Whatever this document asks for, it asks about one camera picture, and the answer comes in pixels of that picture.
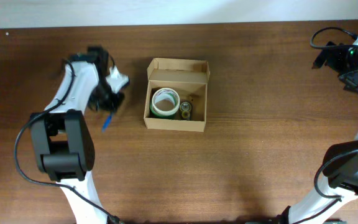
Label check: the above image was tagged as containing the cream masking tape roll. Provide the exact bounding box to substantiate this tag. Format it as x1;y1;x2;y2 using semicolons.
151;87;181;117

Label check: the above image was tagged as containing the open cardboard box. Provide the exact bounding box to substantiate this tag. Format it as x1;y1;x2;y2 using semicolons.
144;58;210;132

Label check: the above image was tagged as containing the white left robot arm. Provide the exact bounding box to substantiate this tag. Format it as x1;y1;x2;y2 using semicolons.
26;46;129;223

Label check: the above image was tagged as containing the green tape roll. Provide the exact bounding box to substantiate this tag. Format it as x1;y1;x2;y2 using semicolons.
149;93;180;119

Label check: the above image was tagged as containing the blue ballpoint pen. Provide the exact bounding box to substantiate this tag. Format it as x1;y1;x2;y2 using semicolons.
101;113;113;132

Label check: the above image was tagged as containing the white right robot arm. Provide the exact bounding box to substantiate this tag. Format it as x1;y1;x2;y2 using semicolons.
271;30;358;224

